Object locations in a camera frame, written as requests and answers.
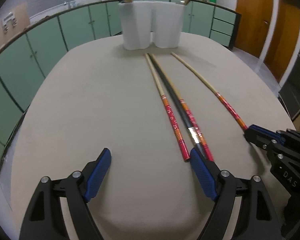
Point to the green base cabinet with drawers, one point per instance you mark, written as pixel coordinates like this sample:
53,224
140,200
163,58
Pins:
210,22

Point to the plain wooden door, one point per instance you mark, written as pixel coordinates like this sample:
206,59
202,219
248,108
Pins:
285,37

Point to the white water dispenser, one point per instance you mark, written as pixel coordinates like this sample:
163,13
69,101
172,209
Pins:
9,22

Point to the long green base cabinet run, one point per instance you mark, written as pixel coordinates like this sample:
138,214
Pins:
40,52

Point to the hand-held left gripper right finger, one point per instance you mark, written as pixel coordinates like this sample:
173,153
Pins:
202,172

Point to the white two-compartment utensil holder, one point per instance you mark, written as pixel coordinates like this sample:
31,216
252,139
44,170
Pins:
150,25

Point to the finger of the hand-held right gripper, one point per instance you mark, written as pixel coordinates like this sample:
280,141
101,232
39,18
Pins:
267,133
256,138

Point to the black appliance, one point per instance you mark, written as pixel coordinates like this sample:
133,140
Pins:
297,87

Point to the black chopstick with silver band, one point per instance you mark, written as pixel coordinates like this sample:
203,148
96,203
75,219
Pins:
193,136

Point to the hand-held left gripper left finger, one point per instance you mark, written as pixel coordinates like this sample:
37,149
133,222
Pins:
97,172

